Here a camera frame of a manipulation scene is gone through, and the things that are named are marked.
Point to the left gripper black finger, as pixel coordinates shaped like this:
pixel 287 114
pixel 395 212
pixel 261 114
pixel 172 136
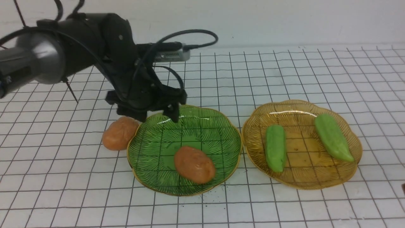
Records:
pixel 138 116
pixel 172 111

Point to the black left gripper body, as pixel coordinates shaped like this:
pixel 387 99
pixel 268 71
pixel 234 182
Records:
pixel 135 82

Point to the brown potato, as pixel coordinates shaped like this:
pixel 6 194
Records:
pixel 194 165
pixel 120 132

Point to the short green gourd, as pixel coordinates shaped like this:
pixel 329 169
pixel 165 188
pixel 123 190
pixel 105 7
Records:
pixel 275 148

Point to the long green gourd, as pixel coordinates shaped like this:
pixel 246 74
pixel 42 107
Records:
pixel 332 137

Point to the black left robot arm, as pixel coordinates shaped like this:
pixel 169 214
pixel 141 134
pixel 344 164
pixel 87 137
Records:
pixel 53 51

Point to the green glass plate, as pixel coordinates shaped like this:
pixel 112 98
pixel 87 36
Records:
pixel 151 152

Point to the white grid tablecloth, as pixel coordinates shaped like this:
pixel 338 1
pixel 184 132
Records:
pixel 56 173

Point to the amber glass plate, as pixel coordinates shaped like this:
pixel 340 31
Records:
pixel 308 165

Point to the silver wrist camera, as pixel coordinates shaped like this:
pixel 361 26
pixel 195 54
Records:
pixel 164 52

